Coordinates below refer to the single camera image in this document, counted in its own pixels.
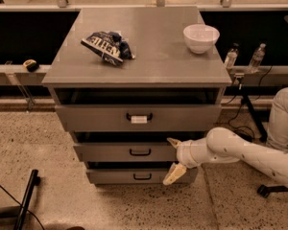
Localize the white ceramic bowl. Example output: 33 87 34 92
183 24 220 54

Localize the blue crumpled chip bag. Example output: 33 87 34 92
81 32 135 66

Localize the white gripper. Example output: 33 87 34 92
163 138 211 185

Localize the yellow black tape measure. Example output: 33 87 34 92
23 59 39 72

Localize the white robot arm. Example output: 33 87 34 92
163 127 288 188

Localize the black power adapter with cable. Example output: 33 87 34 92
214 103 257 143

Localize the black chair base leg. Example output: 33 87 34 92
257 185 288 198

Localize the black tripod stand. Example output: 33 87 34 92
240 87 267 142

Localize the left clear water bottle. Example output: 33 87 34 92
224 43 239 70

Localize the seated person in light trousers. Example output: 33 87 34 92
266 87 288 152

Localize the clear water bottle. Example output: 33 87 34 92
248 43 266 74
224 43 239 70

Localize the grey drawer cabinet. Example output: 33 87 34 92
41 5 232 186

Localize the grey top drawer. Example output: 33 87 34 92
56 104 221 132

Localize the black stand leg left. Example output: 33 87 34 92
13 170 40 230

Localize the right clear water bottle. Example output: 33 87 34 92
248 43 266 74

